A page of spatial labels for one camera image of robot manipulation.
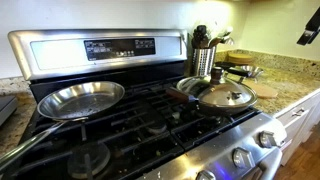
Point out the black kitchen utensil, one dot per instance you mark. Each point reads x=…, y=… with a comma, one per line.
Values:
x=200, y=36

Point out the stainless steel gas stove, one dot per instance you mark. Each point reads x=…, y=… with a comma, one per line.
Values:
x=213, y=151

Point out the silver stove knob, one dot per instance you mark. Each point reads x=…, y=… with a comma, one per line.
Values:
x=267, y=139
x=205, y=175
x=243, y=158

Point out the round black burner cap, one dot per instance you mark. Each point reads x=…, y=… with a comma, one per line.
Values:
x=156, y=128
x=88, y=160

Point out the white drawer cabinet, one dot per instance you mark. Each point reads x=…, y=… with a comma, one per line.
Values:
x=296, y=128

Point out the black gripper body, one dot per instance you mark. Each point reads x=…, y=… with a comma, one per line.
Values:
x=315, y=20

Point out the perforated steel utensil holder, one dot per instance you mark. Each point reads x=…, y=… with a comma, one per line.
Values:
x=202, y=61

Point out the silver kitchen utensil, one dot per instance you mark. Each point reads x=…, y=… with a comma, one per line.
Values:
x=221, y=39

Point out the flat black countertop appliance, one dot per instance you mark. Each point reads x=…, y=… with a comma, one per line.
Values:
x=6, y=108

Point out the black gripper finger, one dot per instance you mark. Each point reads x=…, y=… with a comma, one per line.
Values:
x=305, y=37

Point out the silver lid with dark knob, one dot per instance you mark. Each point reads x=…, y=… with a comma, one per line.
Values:
x=221, y=94

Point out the round wooden board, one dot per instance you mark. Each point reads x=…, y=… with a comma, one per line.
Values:
x=263, y=90

